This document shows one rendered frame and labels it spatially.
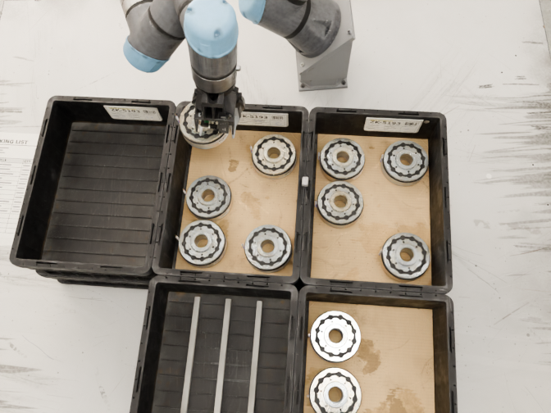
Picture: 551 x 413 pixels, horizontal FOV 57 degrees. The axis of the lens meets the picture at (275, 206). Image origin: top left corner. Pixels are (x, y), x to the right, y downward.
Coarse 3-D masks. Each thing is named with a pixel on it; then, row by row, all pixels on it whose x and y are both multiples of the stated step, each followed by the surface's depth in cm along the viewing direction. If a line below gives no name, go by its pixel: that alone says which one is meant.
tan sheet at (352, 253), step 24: (360, 144) 121; (384, 144) 120; (360, 192) 117; (384, 192) 117; (408, 192) 116; (360, 216) 115; (384, 216) 115; (408, 216) 114; (312, 240) 114; (336, 240) 113; (360, 240) 113; (384, 240) 113; (312, 264) 112; (336, 264) 112; (360, 264) 111
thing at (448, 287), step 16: (320, 112) 113; (336, 112) 113; (352, 112) 112; (368, 112) 112; (384, 112) 112; (400, 112) 112; (416, 112) 112; (432, 112) 112; (448, 160) 108; (448, 176) 107; (448, 192) 106; (304, 208) 106; (448, 208) 104; (304, 224) 105; (448, 224) 103; (304, 240) 103; (448, 240) 102; (304, 256) 102; (448, 256) 101; (304, 272) 101; (448, 272) 100; (368, 288) 100; (384, 288) 100; (400, 288) 99; (416, 288) 99; (432, 288) 99; (448, 288) 99
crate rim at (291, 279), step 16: (176, 112) 114; (304, 112) 113; (176, 128) 114; (304, 128) 112; (176, 144) 112; (304, 144) 110; (304, 160) 109; (304, 176) 108; (160, 224) 106; (160, 240) 106; (160, 256) 104; (160, 272) 102; (176, 272) 102; (208, 272) 102; (224, 272) 102
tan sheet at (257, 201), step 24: (240, 144) 122; (192, 168) 121; (216, 168) 120; (240, 168) 120; (240, 192) 118; (264, 192) 118; (288, 192) 118; (192, 216) 117; (240, 216) 116; (264, 216) 116; (288, 216) 116; (240, 240) 114; (216, 264) 113; (240, 264) 113; (288, 264) 112
